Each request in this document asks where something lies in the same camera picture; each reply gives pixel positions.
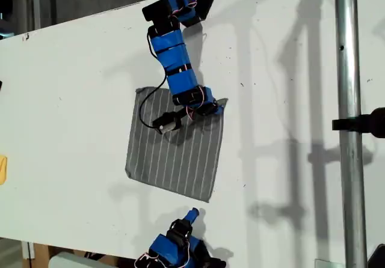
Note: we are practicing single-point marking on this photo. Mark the black rounded object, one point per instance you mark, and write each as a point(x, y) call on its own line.
point(377, 257)

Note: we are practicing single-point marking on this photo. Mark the yellow object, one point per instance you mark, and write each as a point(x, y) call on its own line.
point(3, 170)

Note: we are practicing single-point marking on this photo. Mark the wooden table leg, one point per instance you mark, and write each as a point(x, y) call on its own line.
point(40, 256)

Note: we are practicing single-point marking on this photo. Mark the grey white-striped towel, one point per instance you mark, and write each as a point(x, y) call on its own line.
point(180, 160)

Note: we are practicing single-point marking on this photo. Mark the black clamp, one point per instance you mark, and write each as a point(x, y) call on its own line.
point(373, 122)

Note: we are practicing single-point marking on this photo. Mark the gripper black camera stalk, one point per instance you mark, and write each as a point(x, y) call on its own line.
point(184, 113)

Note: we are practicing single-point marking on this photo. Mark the steel post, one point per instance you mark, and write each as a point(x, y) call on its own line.
point(349, 69)

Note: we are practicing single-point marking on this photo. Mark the white metal bracket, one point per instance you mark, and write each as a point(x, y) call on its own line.
point(27, 250)

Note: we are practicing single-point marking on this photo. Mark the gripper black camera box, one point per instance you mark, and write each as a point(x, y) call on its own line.
point(167, 123)
point(218, 263)

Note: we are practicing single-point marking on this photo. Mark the grey vertical bar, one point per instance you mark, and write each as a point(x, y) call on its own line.
point(36, 3)

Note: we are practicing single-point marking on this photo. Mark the shiny metal bracket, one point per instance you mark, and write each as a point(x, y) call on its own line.
point(329, 263)

